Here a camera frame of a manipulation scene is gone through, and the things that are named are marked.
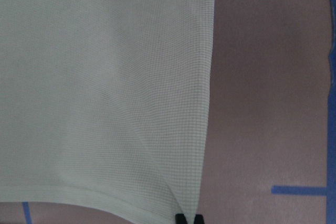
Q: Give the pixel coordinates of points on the sage green long-sleeve shirt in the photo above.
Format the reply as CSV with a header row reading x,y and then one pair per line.
x,y
104,104

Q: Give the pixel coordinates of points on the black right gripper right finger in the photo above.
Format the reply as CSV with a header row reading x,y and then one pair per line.
x,y
199,219

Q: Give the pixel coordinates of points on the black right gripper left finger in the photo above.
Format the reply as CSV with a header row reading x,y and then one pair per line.
x,y
180,219

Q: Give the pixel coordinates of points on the blue tape line lengthwise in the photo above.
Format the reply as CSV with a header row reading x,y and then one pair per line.
x,y
330,198

